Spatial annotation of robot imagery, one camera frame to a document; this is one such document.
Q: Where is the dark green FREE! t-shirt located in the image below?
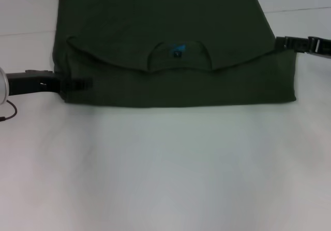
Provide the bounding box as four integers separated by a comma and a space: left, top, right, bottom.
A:
51, 0, 298, 109

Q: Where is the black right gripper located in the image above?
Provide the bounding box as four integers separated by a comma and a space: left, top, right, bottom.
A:
275, 35, 331, 60

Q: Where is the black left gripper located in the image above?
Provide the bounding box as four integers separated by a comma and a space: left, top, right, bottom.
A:
7, 69, 94, 96

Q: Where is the dark reddish cable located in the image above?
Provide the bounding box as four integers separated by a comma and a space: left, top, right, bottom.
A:
0, 99, 18, 122

